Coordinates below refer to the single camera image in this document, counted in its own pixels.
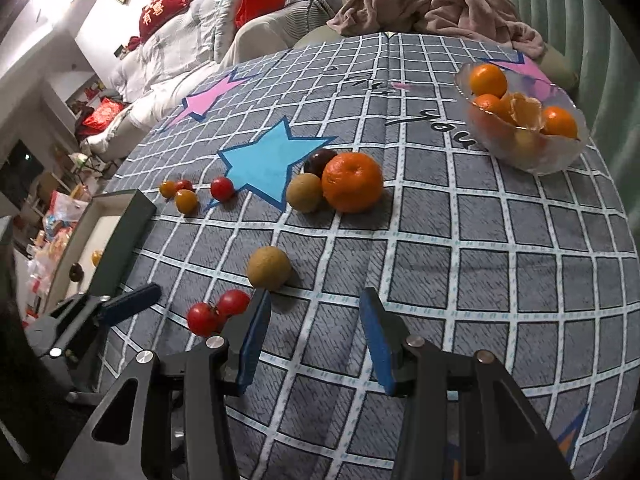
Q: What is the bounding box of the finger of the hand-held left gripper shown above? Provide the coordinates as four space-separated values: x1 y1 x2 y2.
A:
97 283 162 325

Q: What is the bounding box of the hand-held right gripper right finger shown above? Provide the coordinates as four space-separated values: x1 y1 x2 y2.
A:
360 287 575 480

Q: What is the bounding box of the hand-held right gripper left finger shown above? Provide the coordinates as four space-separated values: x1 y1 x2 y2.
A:
55 289 273 480

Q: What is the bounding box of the grey tray box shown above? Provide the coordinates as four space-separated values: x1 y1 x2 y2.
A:
50 189 157 306

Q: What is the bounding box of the brown kiwi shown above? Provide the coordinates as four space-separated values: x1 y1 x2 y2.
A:
286 173 323 213
246 246 292 292

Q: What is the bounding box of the pile of snack packets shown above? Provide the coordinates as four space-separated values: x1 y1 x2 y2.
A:
25 180 96 321

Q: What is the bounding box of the large orange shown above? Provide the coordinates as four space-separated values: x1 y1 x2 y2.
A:
321 151 385 213

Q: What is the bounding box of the red embroidered pillow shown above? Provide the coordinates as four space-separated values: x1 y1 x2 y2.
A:
82 99 123 131

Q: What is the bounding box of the clear glass bowl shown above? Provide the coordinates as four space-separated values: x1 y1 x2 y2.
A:
454 61 591 176

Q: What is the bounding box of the sofa with striped cover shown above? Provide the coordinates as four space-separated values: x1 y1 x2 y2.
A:
80 0 341 161

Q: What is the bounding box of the mandarin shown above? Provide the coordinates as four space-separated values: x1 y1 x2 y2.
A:
474 94 503 116
469 62 508 98
541 105 579 139

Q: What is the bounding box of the orange peel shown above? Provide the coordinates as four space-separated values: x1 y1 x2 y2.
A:
500 91 543 131

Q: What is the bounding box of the red printed pillow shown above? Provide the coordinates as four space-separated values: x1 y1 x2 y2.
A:
139 0 193 43

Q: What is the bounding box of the plain red pillow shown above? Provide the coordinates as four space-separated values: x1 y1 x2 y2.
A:
234 0 287 28

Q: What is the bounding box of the pink blanket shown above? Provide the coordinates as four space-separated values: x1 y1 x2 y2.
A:
327 0 546 61

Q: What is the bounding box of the pale green curtain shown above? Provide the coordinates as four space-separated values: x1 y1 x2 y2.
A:
475 0 640 241

